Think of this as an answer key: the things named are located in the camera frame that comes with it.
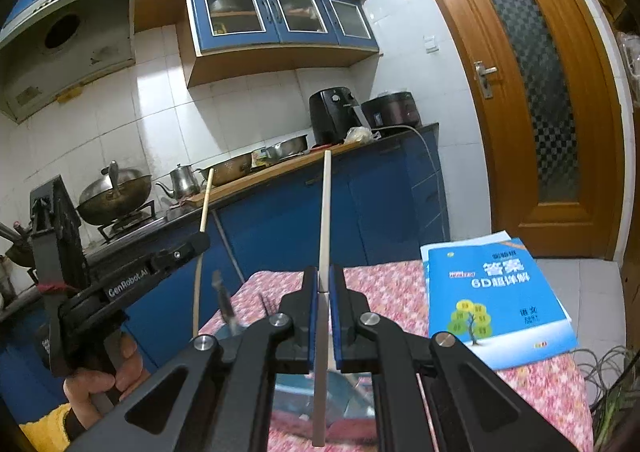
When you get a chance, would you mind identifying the blue kitchen base cabinet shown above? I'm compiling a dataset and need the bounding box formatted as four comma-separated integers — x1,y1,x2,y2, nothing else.
0,122,452,405

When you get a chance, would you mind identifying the tangle of cables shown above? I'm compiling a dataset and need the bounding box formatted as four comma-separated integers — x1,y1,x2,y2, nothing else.
571,346,640,439

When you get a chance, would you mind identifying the person's left hand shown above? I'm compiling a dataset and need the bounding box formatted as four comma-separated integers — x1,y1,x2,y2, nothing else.
64,331,152,429

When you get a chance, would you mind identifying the steel bowl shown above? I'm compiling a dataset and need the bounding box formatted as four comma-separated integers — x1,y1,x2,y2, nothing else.
264,134,309,161

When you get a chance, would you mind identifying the steel kettle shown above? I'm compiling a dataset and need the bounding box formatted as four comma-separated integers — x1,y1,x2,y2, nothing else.
154,163,204,201

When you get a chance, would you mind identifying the light blue utensil box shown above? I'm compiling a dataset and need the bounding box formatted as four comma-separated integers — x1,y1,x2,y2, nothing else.
270,372,377,431

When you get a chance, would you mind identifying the steel basin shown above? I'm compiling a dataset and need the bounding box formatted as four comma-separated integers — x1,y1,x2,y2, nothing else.
199,153,254,185

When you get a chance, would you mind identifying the steel table knife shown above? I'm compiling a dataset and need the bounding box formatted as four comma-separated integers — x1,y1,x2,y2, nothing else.
212,270,242,333

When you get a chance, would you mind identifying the gas stove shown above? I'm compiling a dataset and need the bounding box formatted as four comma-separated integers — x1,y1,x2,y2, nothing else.
96,199,159,245

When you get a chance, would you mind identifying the metal door handle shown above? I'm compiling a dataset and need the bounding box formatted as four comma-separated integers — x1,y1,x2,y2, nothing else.
472,60,499,100

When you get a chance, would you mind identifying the wooden door with glass panel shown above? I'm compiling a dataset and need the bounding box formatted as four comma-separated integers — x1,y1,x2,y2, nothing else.
403,0,627,261

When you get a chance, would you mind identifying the white power cable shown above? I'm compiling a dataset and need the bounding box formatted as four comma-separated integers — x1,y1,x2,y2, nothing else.
379,124,452,243

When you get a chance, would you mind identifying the small plastic food bag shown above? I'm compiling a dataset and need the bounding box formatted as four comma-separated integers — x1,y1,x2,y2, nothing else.
344,126,381,145

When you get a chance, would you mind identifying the blue tree-print booklet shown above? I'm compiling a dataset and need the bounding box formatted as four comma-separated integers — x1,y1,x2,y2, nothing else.
420,231,580,371

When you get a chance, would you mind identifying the pink floral tablecloth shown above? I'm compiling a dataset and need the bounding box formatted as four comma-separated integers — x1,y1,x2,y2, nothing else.
197,259,598,452

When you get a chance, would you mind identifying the beige chopstick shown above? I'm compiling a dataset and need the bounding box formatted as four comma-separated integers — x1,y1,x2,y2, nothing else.
310,150,334,448
192,168,216,341

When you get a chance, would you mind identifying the grey range hood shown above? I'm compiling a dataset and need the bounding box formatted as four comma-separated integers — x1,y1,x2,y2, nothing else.
0,0,137,125

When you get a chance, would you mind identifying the dark rice cooker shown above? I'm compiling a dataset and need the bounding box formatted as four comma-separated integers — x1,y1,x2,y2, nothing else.
360,91,424,131

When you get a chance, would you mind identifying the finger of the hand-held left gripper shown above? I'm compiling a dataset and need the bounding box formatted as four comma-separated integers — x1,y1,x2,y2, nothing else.
149,233,212,276

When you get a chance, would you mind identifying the steel wok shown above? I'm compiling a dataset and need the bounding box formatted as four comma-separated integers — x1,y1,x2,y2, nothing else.
75,167,154,227

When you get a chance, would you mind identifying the wooden shelf unit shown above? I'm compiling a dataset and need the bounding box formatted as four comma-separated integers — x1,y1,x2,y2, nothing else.
590,0,640,112

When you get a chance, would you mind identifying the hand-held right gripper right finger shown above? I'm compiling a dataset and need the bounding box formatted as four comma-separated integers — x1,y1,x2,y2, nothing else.
327,264,581,452

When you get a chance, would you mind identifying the blue glass-door wall cabinet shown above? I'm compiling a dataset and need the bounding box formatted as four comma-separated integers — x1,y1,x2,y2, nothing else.
175,0,382,89

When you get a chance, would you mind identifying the black air fryer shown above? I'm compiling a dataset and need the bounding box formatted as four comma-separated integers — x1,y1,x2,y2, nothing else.
308,87,364,147

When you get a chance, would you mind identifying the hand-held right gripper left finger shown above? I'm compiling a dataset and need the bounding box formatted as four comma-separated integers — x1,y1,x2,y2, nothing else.
65,266,323,452

